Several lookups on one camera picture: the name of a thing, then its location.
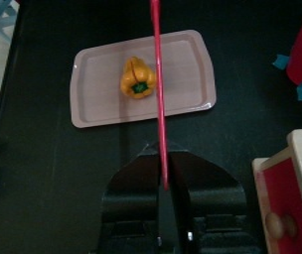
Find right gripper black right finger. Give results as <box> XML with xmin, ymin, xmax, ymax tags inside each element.
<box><xmin>168</xmin><ymin>149</ymin><xmax>264</xmax><ymax>254</ymax></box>

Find pink plastic tray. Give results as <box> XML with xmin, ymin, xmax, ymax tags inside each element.
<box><xmin>69</xmin><ymin>29</ymin><xmax>217</xmax><ymax>129</ymax></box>

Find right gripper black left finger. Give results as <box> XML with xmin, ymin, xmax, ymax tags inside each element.
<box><xmin>95</xmin><ymin>145</ymin><xmax>164</xmax><ymax>254</ymax></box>

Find white and pink box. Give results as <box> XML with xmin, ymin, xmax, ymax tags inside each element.
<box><xmin>249</xmin><ymin>128</ymin><xmax>302</xmax><ymax>254</ymax></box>

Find yellow toy squash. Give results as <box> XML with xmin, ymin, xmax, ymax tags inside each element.
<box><xmin>118</xmin><ymin>56</ymin><xmax>157</xmax><ymax>99</ymax></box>

